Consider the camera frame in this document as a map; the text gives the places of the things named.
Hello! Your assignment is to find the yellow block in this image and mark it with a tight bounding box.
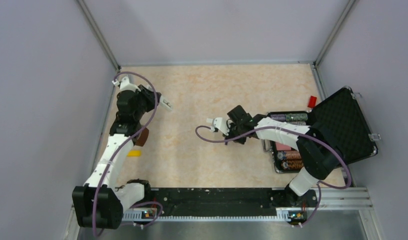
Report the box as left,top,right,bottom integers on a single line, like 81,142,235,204
127,150,142,157

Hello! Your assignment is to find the black poker chip case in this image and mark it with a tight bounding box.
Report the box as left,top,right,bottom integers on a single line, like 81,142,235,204
262,86,381,174

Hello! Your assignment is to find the brown round object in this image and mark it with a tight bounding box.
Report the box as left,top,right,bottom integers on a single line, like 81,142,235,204
133,128,149,147

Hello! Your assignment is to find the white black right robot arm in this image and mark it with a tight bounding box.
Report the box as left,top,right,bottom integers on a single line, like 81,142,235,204
215,105,343,206

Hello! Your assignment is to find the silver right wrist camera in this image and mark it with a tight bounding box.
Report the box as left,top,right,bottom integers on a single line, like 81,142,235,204
206,117,230,136

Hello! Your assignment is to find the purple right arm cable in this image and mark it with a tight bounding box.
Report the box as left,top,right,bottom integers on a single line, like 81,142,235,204
194,125,353,227

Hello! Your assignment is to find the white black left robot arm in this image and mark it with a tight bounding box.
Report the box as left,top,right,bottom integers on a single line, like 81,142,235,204
72,84,161,229

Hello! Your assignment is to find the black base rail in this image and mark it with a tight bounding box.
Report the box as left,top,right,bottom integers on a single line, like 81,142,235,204
142,187,318,221

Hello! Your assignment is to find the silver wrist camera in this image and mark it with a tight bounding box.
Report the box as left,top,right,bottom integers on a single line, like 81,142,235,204
112,76,141,93
206,117,230,136

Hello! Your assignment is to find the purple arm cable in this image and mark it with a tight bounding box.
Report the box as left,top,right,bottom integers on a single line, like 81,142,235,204
91,71,164,239
194,125,353,227

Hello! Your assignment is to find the red toy brick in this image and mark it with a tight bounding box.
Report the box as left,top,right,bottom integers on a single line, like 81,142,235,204
307,95,318,109

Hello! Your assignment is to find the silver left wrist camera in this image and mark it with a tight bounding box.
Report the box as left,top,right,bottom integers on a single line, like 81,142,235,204
112,76,141,93

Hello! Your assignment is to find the white remote control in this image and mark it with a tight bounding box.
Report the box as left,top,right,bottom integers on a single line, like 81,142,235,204
159,96,173,112

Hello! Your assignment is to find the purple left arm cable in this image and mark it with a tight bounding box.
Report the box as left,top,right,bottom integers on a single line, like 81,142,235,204
91,71,164,239

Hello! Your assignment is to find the pink card box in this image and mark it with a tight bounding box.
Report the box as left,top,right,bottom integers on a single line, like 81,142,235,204
274,142,292,151

